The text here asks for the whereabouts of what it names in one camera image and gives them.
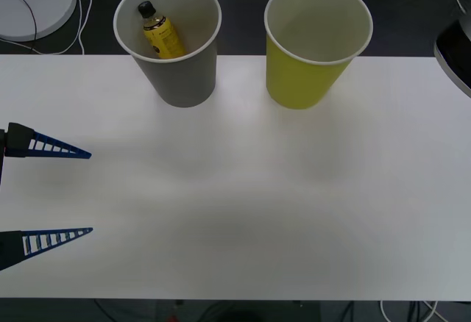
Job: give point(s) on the white round disc base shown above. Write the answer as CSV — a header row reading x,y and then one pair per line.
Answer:
x,y
48,2

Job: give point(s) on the yellow bottle with black cap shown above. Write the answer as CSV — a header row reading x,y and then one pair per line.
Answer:
x,y
163,37

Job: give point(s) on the yellow-green plastic bin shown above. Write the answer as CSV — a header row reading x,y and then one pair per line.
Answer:
x,y
298,83

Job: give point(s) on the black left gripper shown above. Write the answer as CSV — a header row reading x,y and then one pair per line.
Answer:
x,y
2,145

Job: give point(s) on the grey plastic bin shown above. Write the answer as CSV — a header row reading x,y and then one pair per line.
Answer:
x,y
184,79

